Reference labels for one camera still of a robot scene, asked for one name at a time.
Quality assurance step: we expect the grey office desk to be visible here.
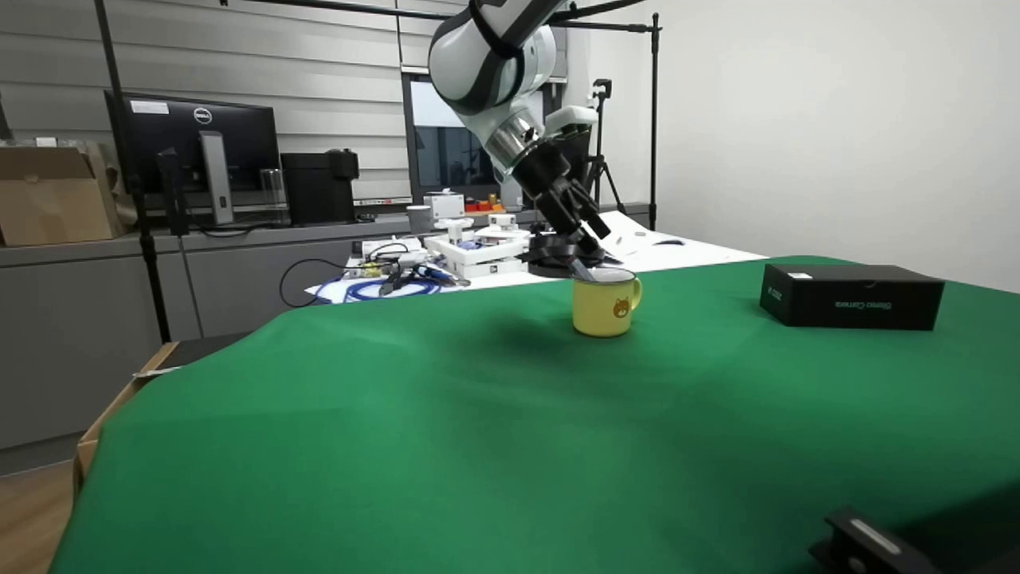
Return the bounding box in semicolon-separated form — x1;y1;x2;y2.
0;215;426;452

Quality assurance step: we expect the black rectangular cardboard box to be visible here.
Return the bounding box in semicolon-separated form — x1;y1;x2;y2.
755;261;948;336

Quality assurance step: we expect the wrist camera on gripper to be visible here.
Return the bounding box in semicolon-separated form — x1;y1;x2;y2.
544;102;602;137

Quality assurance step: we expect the black coiled cable bundle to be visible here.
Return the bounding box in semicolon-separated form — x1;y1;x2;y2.
525;233;583;280

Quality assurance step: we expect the green table cloth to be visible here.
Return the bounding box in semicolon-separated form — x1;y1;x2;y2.
48;252;1020;574

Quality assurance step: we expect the brown cardboard box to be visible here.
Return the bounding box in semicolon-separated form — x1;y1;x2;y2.
0;145;120;252

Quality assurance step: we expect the yellow enamel mug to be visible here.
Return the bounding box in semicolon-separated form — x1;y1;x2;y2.
570;265;646;343

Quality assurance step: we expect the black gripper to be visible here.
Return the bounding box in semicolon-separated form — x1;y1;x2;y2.
512;131;620;275

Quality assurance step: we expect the black computer tower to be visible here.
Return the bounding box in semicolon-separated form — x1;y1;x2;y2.
277;148;362;226

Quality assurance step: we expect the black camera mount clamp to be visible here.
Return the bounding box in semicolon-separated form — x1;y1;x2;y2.
805;508;943;574

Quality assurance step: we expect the blue cable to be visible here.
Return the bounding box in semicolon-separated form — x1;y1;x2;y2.
340;265;462;308

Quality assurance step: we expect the white plastic parts box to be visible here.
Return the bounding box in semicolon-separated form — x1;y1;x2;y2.
424;226;531;286

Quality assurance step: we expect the small white box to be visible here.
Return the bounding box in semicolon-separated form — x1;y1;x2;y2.
426;190;469;224

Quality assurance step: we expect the black frame pole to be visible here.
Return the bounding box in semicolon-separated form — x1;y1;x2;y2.
92;0;174;344
646;10;663;233

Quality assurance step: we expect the black Dell computer monitor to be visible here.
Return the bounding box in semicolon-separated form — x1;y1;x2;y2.
103;90;294;233

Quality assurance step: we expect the black camera tripod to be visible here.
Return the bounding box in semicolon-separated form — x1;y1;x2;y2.
578;97;630;221

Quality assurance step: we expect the large wall display screen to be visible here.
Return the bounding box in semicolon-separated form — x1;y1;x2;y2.
401;75;559;205

